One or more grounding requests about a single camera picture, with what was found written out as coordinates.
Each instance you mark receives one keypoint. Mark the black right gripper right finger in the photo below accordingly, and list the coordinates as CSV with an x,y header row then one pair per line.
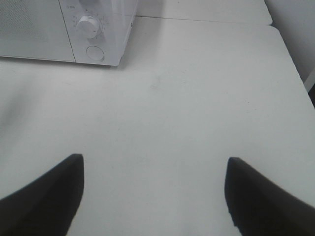
x,y
258,207

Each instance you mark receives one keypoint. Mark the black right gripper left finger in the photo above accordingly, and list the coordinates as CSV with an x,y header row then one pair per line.
x,y
46,206

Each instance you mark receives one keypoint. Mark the white microwave door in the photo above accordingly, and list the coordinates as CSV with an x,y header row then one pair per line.
x,y
34,29

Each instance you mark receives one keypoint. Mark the white timer knob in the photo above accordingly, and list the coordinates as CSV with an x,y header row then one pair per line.
x,y
89,27

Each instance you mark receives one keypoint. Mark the white microwave oven body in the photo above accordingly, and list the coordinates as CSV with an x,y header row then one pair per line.
x,y
116,19

